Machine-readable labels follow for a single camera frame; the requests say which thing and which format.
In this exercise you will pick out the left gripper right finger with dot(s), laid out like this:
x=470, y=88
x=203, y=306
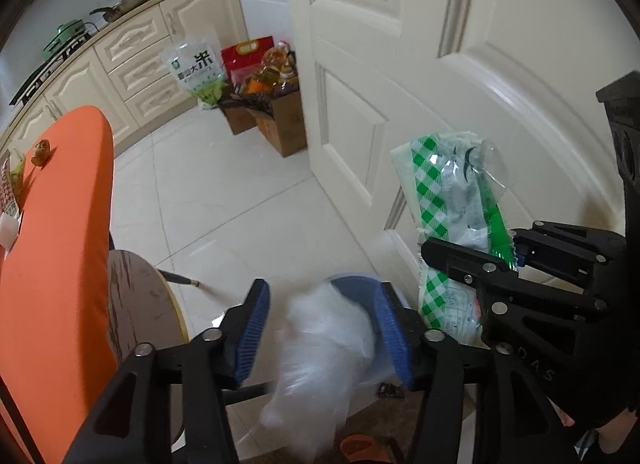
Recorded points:
x=429, y=361

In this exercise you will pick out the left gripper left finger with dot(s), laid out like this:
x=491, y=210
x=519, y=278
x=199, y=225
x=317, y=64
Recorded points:
x=170, y=405

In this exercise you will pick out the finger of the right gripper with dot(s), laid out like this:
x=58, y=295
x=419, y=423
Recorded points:
x=574, y=254
x=493, y=279

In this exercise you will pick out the green checkered plastic package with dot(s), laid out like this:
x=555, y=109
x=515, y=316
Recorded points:
x=452, y=183

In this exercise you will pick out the white plastic bag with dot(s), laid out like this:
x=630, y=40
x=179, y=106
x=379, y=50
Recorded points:
x=326, y=346

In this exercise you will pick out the white tissue piece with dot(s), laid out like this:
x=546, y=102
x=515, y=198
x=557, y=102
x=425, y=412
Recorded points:
x=9, y=229

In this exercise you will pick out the red white snack wrapper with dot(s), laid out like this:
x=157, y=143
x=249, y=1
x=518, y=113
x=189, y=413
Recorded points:
x=11, y=185

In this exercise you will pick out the blue plastic trash bin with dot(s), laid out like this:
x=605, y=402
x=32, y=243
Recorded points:
x=360, y=288

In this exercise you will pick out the cream lower kitchen cabinets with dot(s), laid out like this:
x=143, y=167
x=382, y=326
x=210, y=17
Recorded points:
x=119, y=71

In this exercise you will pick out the orange slipper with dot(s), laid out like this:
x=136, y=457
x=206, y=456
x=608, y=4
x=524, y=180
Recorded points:
x=359, y=448

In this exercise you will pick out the round orange table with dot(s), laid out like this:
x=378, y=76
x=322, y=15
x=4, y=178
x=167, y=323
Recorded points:
x=55, y=358

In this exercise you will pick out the round wooden stool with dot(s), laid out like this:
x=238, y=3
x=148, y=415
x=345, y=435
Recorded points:
x=141, y=307

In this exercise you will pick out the white panel door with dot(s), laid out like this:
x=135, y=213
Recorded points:
x=523, y=74

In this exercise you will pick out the brown crumpled paper ball far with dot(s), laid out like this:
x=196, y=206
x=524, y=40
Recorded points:
x=41, y=153

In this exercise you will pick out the cardboard box with oil bottles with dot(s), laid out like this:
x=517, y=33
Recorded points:
x=272, y=96

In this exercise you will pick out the small cardboard box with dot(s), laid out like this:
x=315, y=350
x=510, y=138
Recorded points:
x=238, y=117

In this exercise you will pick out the red gift box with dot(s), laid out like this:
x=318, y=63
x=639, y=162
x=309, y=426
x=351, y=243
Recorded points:
x=242, y=60

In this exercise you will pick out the black gas stove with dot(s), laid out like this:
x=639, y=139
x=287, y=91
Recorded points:
x=47, y=68

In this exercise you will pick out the white rice bag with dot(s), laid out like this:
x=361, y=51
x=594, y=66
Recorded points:
x=195, y=64

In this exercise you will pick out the green electric pot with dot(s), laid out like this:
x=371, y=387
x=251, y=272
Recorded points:
x=63, y=34

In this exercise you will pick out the wok with lid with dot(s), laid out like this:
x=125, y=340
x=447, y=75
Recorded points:
x=115, y=12

